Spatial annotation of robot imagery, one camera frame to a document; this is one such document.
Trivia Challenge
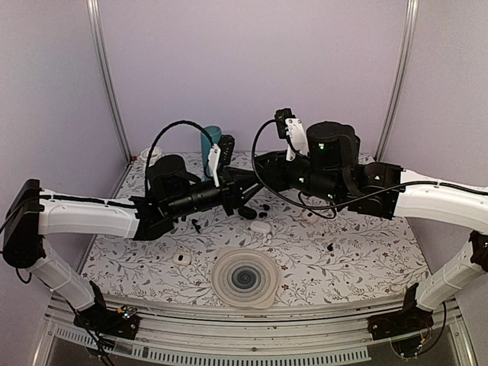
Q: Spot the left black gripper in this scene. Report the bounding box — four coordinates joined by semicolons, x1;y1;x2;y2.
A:
168;167;265;220

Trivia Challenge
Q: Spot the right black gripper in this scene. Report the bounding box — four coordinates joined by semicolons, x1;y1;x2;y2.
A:
252;150;343;206

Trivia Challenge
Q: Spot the black gold-trimmed earbud case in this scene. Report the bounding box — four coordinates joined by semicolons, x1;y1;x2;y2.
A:
242;170;262;188

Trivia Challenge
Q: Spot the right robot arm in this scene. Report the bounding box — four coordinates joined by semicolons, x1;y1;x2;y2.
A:
251;119;487;340

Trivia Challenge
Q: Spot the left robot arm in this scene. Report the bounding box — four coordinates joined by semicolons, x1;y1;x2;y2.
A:
2;155;262;339

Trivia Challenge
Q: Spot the black oval earbud case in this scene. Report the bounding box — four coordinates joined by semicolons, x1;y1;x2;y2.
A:
238;206;258;220

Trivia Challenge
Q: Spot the white case with black button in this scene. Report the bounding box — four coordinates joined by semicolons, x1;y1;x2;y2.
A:
303;213;319;223

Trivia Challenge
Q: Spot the white oval earbud case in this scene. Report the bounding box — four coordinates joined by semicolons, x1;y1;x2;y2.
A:
249;220;271;234

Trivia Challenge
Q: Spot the white case near plate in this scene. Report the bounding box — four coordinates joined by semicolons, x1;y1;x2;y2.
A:
172;252;192;266

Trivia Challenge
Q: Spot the teal tapered vase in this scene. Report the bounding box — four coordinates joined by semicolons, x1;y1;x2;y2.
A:
201;126;222;181

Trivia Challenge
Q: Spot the floral patterned table mat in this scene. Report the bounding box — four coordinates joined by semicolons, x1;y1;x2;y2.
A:
82;150;431;308

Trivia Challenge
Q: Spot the white ribbed vase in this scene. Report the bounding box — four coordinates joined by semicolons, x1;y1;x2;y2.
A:
139;146;164;164

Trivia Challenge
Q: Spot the spiral patterned ceramic plate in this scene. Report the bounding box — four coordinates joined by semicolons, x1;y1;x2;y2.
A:
210;249;281;310

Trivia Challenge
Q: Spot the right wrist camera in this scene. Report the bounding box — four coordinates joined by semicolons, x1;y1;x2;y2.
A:
274;108;309;162

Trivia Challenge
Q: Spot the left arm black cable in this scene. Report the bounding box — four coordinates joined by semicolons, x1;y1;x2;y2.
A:
146;120;217;191

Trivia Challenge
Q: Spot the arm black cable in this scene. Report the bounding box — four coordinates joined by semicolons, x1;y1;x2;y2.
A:
146;120;217;191
251;118;488;220

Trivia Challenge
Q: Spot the aluminium front rail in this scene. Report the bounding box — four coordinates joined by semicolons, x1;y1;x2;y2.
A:
32;295;477;366

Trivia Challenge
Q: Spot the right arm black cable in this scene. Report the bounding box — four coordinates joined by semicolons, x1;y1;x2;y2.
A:
251;118;488;220

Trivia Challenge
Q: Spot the right aluminium frame post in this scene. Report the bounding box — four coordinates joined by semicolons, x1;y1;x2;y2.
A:
374;0;419;161

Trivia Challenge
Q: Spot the aluminium frame post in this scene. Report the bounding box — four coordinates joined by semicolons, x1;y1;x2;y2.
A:
374;0;419;161
86;0;133;162

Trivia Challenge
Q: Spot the left aluminium frame post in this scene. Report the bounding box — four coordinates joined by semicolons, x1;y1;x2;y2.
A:
86;0;133;162

